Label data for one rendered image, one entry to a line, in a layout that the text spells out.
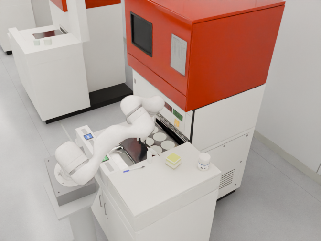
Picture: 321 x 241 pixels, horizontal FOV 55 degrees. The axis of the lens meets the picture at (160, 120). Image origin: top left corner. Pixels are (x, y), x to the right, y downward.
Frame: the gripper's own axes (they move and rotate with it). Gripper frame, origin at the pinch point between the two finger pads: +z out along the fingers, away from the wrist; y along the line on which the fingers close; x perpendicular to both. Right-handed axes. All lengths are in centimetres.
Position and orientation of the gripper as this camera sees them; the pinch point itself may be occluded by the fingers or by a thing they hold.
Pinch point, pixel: (143, 144)
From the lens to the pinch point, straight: 219.2
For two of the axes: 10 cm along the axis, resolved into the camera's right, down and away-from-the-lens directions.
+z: -0.2, 8.1, 5.9
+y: -4.4, 5.3, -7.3
